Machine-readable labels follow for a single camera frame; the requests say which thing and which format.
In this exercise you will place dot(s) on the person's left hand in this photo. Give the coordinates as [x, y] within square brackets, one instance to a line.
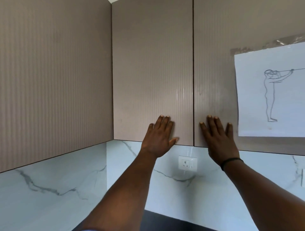
[158, 138]

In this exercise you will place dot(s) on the person's right hand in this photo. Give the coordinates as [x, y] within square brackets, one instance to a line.
[220, 142]

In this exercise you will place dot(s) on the person's right forearm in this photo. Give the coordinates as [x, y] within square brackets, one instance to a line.
[262, 197]

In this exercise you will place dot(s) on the person's left forearm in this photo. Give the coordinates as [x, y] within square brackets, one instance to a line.
[124, 195]

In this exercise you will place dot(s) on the black wristband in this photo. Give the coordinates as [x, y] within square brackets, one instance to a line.
[230, 160]

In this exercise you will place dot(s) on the white paper with figure sketch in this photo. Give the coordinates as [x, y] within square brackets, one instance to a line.
[252, 95]

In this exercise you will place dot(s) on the clear adhesive tape strip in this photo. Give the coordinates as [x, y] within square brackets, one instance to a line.
[278, 42]

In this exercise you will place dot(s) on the white wall socket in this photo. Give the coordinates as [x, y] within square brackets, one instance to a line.
[188, 164]

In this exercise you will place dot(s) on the beige ribbed corner wall cabinet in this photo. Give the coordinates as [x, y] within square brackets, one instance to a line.
[54, 71]

